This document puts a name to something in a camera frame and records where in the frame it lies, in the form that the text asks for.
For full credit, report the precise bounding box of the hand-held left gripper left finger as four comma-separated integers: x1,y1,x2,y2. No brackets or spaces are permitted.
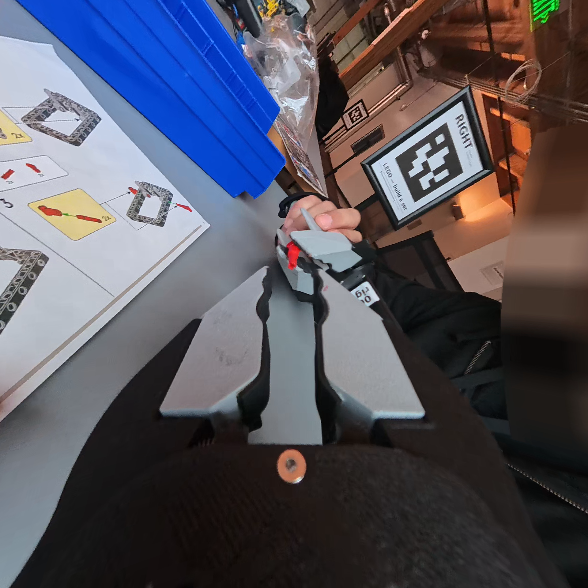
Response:
159,266,273,432

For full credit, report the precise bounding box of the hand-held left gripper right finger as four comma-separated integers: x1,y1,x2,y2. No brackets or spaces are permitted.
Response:
314,269,426,432

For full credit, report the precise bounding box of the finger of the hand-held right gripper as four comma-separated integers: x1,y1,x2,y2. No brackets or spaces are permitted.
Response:
275,244,323,300
289,229,364,273

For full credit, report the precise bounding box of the lego instruction booklet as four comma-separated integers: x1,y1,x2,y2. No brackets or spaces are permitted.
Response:
0,36,211,421

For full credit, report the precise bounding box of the person's right forearm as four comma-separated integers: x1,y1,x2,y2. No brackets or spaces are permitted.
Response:
367,266,503,354

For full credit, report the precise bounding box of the person's right hand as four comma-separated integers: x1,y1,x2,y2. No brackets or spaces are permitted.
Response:
281,194,364,244

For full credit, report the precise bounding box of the small marker tag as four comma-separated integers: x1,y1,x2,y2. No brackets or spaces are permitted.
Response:
342,99,371,132

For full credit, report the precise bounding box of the framed marker sign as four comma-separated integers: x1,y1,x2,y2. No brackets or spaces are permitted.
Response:
360,85,495,231

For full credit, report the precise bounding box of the crumpled clear plastic bag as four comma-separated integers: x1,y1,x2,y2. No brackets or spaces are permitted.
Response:
243,21,328,194

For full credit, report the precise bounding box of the blue plastic bin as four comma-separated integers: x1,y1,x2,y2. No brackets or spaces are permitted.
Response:
16,0,287,199

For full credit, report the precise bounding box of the green exit sign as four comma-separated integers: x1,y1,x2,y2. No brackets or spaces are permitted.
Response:
528,0,562,34

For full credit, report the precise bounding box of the coiled white cable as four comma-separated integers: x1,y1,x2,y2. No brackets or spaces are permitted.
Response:
504,59,544,107

